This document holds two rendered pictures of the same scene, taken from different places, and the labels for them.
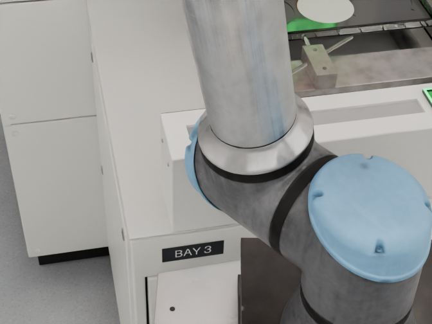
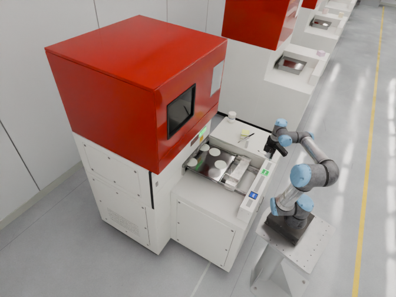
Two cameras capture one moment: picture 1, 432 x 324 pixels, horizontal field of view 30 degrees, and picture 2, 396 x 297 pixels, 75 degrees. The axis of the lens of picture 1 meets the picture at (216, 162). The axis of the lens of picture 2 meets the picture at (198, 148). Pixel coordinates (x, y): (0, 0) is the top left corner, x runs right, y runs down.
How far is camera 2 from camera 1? 138 cm
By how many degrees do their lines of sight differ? 36
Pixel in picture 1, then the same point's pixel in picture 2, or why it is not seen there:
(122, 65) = (198, 200)
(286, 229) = (297, 211)
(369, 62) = (237, 170)
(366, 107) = (258, 181)
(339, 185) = (302, 201)
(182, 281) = (259, 230)
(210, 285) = (263, 227)
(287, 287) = (280, 218)
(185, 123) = (244, 205)
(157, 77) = (207, 198)
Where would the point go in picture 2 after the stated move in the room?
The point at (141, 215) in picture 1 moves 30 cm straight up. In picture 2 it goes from (240, 225) to (249, 200)
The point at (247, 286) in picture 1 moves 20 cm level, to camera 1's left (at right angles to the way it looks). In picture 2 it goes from (277, 223) to (261, 242)
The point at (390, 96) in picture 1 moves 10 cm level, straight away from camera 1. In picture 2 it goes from (258, 177) to (250, 168)
